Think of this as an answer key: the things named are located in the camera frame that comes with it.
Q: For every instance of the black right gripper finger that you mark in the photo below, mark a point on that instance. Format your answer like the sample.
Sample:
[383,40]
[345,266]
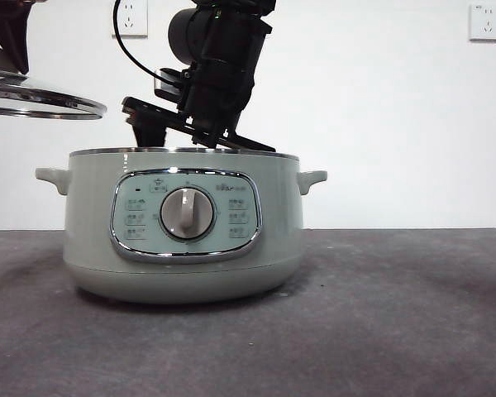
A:
[149,134]

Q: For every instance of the glass lid with green knob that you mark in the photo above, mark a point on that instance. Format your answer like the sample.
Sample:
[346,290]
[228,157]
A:
[29,89]

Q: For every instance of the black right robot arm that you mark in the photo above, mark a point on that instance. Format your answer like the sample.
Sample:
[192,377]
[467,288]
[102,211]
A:
[190,33]

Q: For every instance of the pale green electric cooking pot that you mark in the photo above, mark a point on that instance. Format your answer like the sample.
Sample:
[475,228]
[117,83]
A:
[182,281]

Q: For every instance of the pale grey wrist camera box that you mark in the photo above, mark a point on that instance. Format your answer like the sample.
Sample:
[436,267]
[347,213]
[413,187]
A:
[161,84]

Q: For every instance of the white wall socket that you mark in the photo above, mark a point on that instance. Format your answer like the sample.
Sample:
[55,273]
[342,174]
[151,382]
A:
[138,20]
[486,22]

